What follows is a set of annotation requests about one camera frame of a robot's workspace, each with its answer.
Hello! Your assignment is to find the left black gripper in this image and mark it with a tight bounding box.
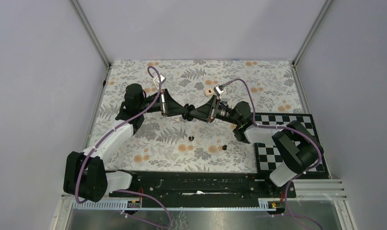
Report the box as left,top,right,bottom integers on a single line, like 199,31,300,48
138,89,188,117

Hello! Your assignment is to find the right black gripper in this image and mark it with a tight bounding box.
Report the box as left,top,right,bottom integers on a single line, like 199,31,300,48
189,95,241,126

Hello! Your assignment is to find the black earbud charging case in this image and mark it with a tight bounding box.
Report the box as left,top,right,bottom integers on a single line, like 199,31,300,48
182,104,195,122

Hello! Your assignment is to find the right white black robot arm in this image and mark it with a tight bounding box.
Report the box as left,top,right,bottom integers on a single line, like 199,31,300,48
183,95,323,197

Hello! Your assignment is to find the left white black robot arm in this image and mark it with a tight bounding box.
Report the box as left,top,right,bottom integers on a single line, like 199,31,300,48
63,83,188,202

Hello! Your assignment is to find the floral patterned table mat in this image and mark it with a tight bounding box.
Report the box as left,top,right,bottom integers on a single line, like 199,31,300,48
90,60,303,173

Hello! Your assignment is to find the pink round small object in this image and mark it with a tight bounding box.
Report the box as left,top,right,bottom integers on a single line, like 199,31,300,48
204,89,214,97

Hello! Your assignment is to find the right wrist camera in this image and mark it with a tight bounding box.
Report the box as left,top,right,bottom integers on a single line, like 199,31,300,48
213,85,225,98

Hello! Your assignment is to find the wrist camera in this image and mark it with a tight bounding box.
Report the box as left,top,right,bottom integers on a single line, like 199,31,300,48
213,85,225,98
153,74,166,87

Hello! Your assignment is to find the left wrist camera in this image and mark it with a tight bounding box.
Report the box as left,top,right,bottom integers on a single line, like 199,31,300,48
153,74,166,87

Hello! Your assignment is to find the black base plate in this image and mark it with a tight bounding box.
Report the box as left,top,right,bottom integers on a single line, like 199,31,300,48
109,171,297,208

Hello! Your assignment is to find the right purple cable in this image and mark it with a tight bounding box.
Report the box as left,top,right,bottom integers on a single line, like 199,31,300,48
223,78,324,230

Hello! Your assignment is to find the left aluminium frame post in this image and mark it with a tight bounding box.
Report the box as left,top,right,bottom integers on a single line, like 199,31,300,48
69,0,111,69

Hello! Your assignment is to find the aluminium frame post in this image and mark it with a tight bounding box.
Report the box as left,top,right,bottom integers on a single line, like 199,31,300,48
292,0,334,67
69,0,111,69

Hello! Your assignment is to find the right aluminium frame post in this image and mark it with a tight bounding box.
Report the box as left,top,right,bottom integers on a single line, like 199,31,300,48
292,0,334,67

